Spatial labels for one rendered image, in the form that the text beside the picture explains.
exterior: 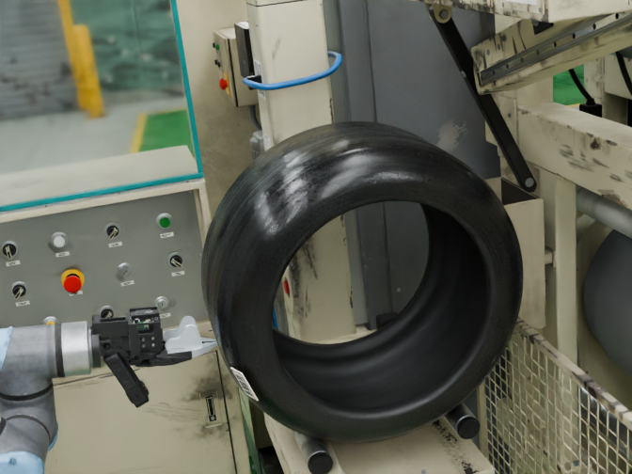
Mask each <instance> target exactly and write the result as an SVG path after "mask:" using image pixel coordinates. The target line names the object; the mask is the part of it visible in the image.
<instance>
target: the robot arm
mask: <svg viewBox="0 0 632 474"><path fill-rule="evenodd" d="M142 309H150V310H143V311H136V310H142ZM217 345H218V344H217V341H216V340H213V339H208V338H201V337H200V335H199V333H198V328H197V325H196V322H195V319H194V318H192V317H190V316H187V317H184V318H182V321H181V323H180V325H179V327H178V328H176V329H169V330H167V331H166V332H165V333H164V335H163V328H162V327H161V321H160V313H159V309H157V306H156V307H144V308H127V312H125V316H123V317H113V318H101V317H100V315H92V326H91V329H88V322H87V321H85V322H75V323H63V324H45V325H34V326H23V327H12V326H11V327H9V328H4V329H0V474H44V470H45V467H44V465H45V461H46V456H47V452H48V451H49V450H50V449H51V448H52V447H53V446H54V445H55V443H56V441H57V434H58V423H57V420H56V415H55V396H54V387H53V378H61V377H70V376H79V375H89V374H91V366H93V369H95V368H101V367H102V364H101V356H103V360H104V361H105V363H106V364H107V366H108V367H109V369H110V370H111V372H112V373H113V374H114V375H115V377H116V378H117V379H118V381H119V383H120V384H121V386H122V387H123V389H124V390H125V393H126V395H127V397H128V399H129V400H130V402H131V403H133V404H134V405H135V407H136V408H138V407H140V406H142V405H143V404H145V403H147V402H148V401H149V396H148V395H149V391H148V389H147V387H146V386H145V384H144V383H143V382H142V381H140V380H139V378H138V377H137V375H136V374H135V372H134V370H133V369H132V368H131V366H133V365H135V366H137V367H155V366H169V365H175V364H178V363H182V362H184V361H188V360H191V359H192V358H195V357H198V356H201V355H203V354H205V353H207V352H209V351H210V350H212V349H213V348H214V347H216V346H217ZM165 349H166V351H165Z"/></svg>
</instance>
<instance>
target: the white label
mask: <svg viewBox="0 0 632 474"><path fill-rule="evenodd" d="M230 369H231V370H232V372H233V374H234V375H235V377H236V379H237V380H238V382H239V384H240V385H241V387H242V389H243V390H244V392H245V395H247V396H249V397H250V398H252V399H254V400H256V401H258V398H257V397H256V395H255V393H254V392H253V390H252V388H251V386H250V385H249V384H248V382H247V381H246V379H245V377H244V375H243V373H242V372H240V371H237V370H235V369H233V368H230Z"/></svg>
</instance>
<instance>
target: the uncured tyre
mask: <svg viewBox="0 0 632 474"><path fill-rule="evenodd" d="M384 201H410V202H417V203H419V204H420V206H421V208H422V210H423V212H424V214H425V217H426V221H427V225H428V231H429V256H428V261H427V266H426V269H425V272H424V275H423V278H422V281H421V282H420V284H419V287H418V289H417V291H416V292H415V294H414V296H413V297H412V299H411V300H410V301H409V303H408V304H407V305H406V306H405V308H404V309H403V310H402V311H401V312H400V313H399V314H398V315H397V316H396V317H395V318H394V319H393V320H391V321H390V322H389V323H387V324H386V325H384V326H383V327H381V328H380V329H378V330H376V331H374V332H373V333H371V334H369V335H367V336H365V337H363V338H360V339H357V340H351V341H347V342H343V343H334V344H320V343H311V342H306V341H302V340H298V339H295V338H292V337H290V336H288V335H286V334H284V333H282V332H281V331H279V330H277V329H276V328H275V327H273V309H274V303H275V299H276V295H277V289H278V286H279V283H280V281H281V279H282V277H283V275H284V273H285V271H286V269H287V267H288V265H289V263H290V262H291V260H292V258H293V257H294V255H295V254H296V253H297V251H298V250H299V249H300V247H301V246H302V245H303V244H304V243H305V242H306V241H307V240H308V239H309V238H310V237H311V236H312V235H313V234H314V233H315V232H316V231H317V230H319V229H320V228H321V227H323V226H324V225H325V224H327V223H328V222H330V221H331V220H333V219H335V218H336V217H338V216H340V215H342V214H344V213H347V212H349V211H351V210H353V209H356V208H359V207H362V206H365V205H369V204H373V203H377V202H384ZM201 287H202V294H203V300H204V304H205V308H206V311H207V314H208V317H209V320H210V323H211V326H212V329H213V332H214V335H215V338H216V341H217V344H218V347H219V350H220V353H221V356H222V357H223V360H224V362H225V364H226V366H227V368H228V370H229V373H230V375H231V376H232V378H233V379H234V381H235V382H236V384H237V385H238V387H239V388H240V389H241V391H242V392H243V393H245V392H244V390H243V389H242V387H241V385H240V384H239V382H238V380H237V379H236V377H235V375H234V374H233V372H232V370H231V369H230V368H233V369H235V370H237V371H240V372H242V373H243V375H244V377H245V379H246V381H247V382H248V384H249V385H250V386H251V388H252V390H253V392H254V393H255V395H256V397H257V398H258V401H256V400H254V399H252V398H250V397H249V396H247V395H246V396H247V398H248V399H249V400H250V401H251V402H252V403H254V404H255V405H256V406H257V407H258V408H259V409H261V410H262V411H263V412H264V413H266V414H267V415H268V416H270V417H271V418H272V419H274V420H276V421H277V422H279V423H280V424H282V425H284V426H286V427H287V428H289V429H291V430H293V431H296V432H297V433H299V434H302V435H306V436H309V437H313V438H316V439H320V440H324V441H330V442H337V443H370V442H376V441H382V440H387V439H391V438H395V437H398V436H401V435H406V434H409V433H412V432H414V431H416V430H418V429H420V428H423V427H425V426H427V425H429V424H431V423H433V422H434V421H436V420H438V419H440V418H442V417H443V416H445V415H446V414H448V413H449V412H450V411H451V410H453V409H454V408H455V407H457V406H458V405H459V404H460V403H462V402H463V401H464V400H465V399H466V398H467V397H469V396H470V395H471V394H472V393H473V392H474V391H475V390H476V389H477V388H478V387H479V385H480V384H481V383H482V382H483V381H484V380H485V378H486V377H487V376H488V375H489V373H490V372H491V371H492V369H494V367H495V366H496V364H497V363H498V361H499V359H500V357H501V356H502V354H503V352H504V350H505V348H506V346H507V344H508V342H509V340H510V338H511V336H512V333H513V331H514V327H515V324H516V321H517V317H518V314H519V310H520V306H521V300H522V293H523V261H522V254H521V249H520V244H519V241H518V238H517V235H516V232H515V229H514V225H513V223H512V221H511V218H510V216H509V215H508V213H507V212H506V210H505V208H504V206H503V204H502V202H501V201H500V199H499V197H498V195H497V194H496V193H495V191H494V190H493V189H492V187H491V186H490V185H489V184H488V183H487V182H486V180H485V179H484V178H483V177H482V176H481V175H480V174H478V173H477V172H476V171H475V170H474V169H473V168H471V167H470V166H469V165H467V164H466V163H464V162H463V161H461V160H460V159H458V158H456V157H455V156H453V155H451V154H449V153H448V152H446V151H444V150H442V149H440V148H439V147H437V146H435V145H433V144H432V143H430V142H428V141H426V140H425V139H423V138H421V137H419V136H417V135H415V134H412V133H410V132H407V131H406V130H403V129H400V128H397V127H394V126H390V125H386V124H382V123H376V122H367V121H345V122H337V123H331V124H326V125H322V126H318V127H315V128H311V129H308V130H305V131H304V132H301V133H299V134H295V135H293V136H291V137H288V138H286V139H285V140H283V141H281V142H279V143H277V144H276V145H274V146H273V147H272V148H270V149H269V150H267V151H266V152H264V153H263V154H262V155H260V156H259V157H258V158H257V159H256V160H254V161H253V162H252V163H251V164H250V165H249V166H248V167H247V168H246V169H245V170H244V171H243V172H242V173H241V174H240V175H239V177H238V178H237V179H236V180H235V182H234V183H233V184H232V185H231V187H230V188H229V190H228V192H227V193H226V194H225V195H224V197H223V199H222V200H221V202H220V204H219V206H218V207H217V209H216V211H215V214H214V216H213V219H212V222H211V225H210V226H209V229H208V232H207V236H206V239H205V244H204V247H203V253H202V261H201Z"/></svg>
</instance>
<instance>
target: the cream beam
mask: <svg viewBox="0 0 632 474"><path fill-rule="evenodd" d="M412 1H418V2H423V3H429V4H435V5H441V6H447V7H453V8H463V9H469V10H476V11H481V12H487V13H493V14H498V15H504V16H511V17H516V18H522V19H528V20H533V21H539V22H546V23H555V22H560V21H567V20H574V19H580V18H586V17H592V16H599V15H606V14H612V13H618V12H621V13H628V12H632V0H537V5H531V4H523V3H515V2H509V1H506V0H412Z"/></svg>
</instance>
